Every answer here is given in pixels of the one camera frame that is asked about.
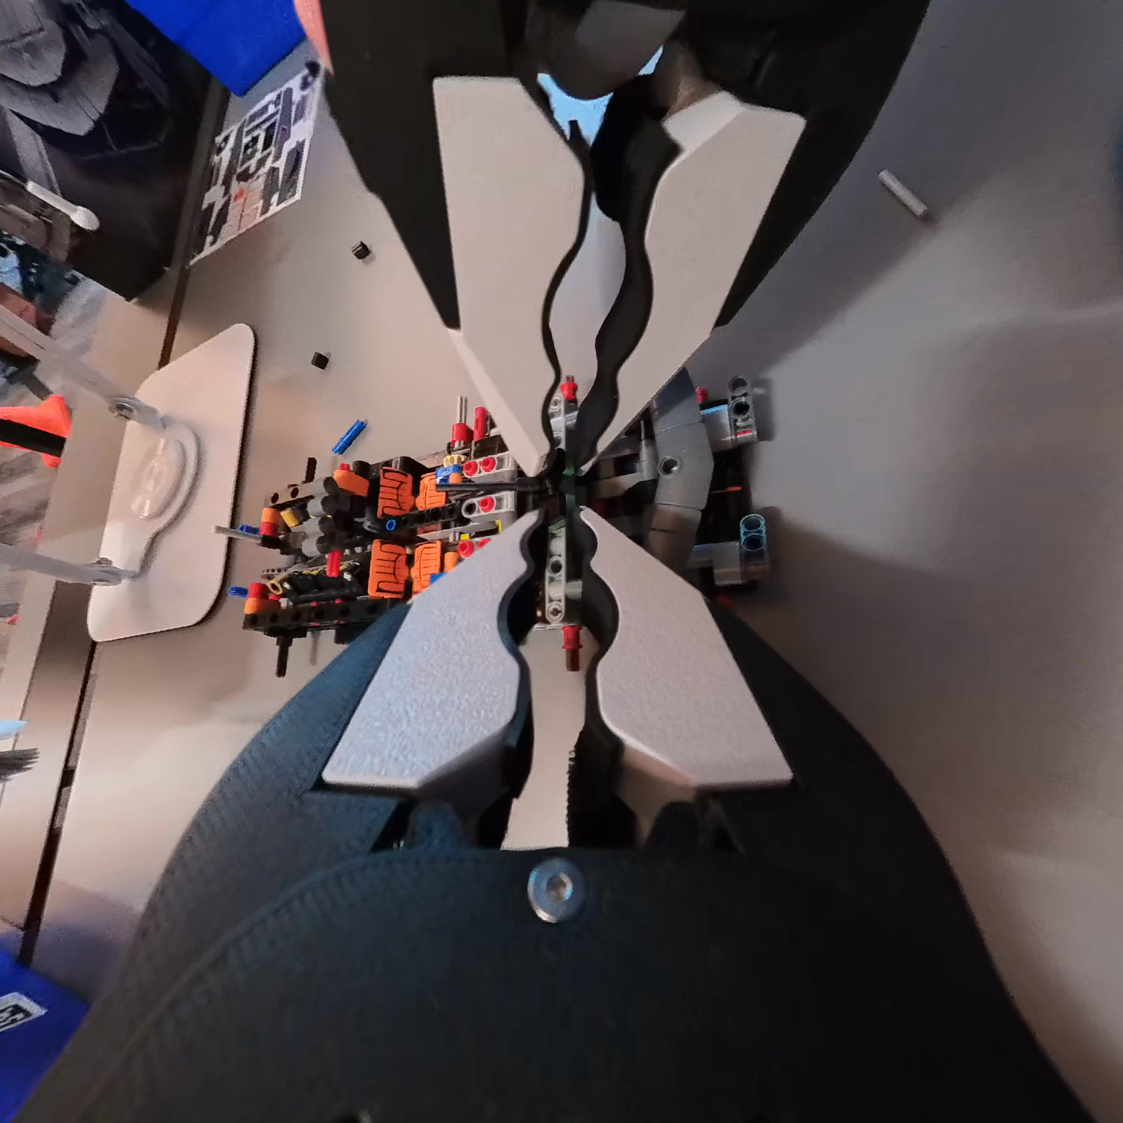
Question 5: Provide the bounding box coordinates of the small white tube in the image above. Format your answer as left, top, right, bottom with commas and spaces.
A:
877, 168, 929, 219

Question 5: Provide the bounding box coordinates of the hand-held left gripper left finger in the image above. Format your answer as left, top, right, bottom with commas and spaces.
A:
320, 506, 547, 847

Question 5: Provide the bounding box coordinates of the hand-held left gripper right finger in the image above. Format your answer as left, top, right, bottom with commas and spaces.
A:
579, 506, 796, 843

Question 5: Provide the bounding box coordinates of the lego sticker sheet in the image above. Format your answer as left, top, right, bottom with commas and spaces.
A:
189, 61, 321, 264

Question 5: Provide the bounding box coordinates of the partly built lego car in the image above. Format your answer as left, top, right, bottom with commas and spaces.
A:
216, 372, 773, 676

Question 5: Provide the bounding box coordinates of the black lego set box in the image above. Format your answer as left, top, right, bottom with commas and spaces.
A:
0, 0, 216, 303

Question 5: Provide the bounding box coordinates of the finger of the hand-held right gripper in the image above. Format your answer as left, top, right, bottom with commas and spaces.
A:
551, 89, 809, 482
432, 74, 591, 478

